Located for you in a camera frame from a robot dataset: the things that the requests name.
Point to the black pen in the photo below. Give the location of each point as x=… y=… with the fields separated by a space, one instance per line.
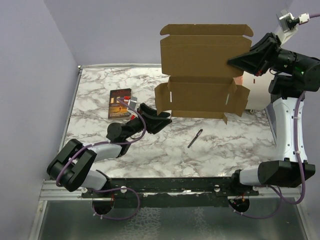
x=195 y=138

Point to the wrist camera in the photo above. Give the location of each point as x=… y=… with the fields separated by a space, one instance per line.
x=288 y=24
x=131 y=102

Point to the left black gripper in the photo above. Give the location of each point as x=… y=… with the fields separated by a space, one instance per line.
x=154 y=123

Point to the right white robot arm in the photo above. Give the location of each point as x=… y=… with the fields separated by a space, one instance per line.
x=295 y=74

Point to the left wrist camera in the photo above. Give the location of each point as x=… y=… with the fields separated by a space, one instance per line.
x=131 y=102

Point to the dark paperback book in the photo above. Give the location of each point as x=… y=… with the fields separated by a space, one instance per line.
x=117 y=110

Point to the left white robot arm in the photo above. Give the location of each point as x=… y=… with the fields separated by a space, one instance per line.
x=71 y=168

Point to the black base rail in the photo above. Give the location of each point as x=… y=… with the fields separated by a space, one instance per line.
x=169 y=192

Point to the cream cylinder with coloured face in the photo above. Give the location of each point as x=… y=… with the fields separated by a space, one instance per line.
x=259 y=96

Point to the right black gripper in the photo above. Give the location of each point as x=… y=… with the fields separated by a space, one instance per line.
x=255 y=61

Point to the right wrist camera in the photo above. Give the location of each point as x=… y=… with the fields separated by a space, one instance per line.
x=288 y=24

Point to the brown cardboard box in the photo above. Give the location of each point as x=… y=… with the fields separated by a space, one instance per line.
x=201 y=83

